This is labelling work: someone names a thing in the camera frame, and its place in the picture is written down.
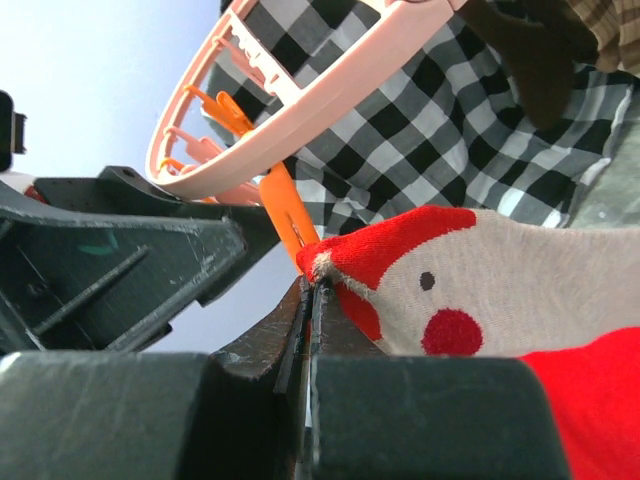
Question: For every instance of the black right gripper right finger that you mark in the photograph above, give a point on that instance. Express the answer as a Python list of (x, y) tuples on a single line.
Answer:
[(376, 416)]

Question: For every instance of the brown striped sock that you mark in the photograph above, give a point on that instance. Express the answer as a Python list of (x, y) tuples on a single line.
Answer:
[(615, 25)]

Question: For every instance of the black white checkered shirt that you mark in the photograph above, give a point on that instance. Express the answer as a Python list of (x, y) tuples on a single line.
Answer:
[(447, 129)]

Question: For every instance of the pink round sock hanger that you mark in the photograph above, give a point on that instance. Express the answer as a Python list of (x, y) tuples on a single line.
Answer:
[(192, 168)]

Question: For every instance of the orange hanger clip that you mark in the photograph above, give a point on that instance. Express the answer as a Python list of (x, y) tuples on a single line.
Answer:
[(286, 211), (224, 110)]

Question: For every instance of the red white santa sock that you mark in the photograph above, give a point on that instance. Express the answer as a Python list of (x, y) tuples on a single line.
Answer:
[(457, 281)]

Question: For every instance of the red folded cloth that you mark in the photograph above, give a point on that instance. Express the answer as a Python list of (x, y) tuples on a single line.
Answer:
[(594, 396)]

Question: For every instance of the dark brown sock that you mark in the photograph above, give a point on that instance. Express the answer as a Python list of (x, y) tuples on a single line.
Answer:
[(540, 55)]

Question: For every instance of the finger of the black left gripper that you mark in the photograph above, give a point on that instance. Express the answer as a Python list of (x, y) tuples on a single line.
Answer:
[(122, 191), (86, 281)]

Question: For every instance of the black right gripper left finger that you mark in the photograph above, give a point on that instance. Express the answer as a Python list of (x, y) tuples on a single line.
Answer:
[(235, 414)]

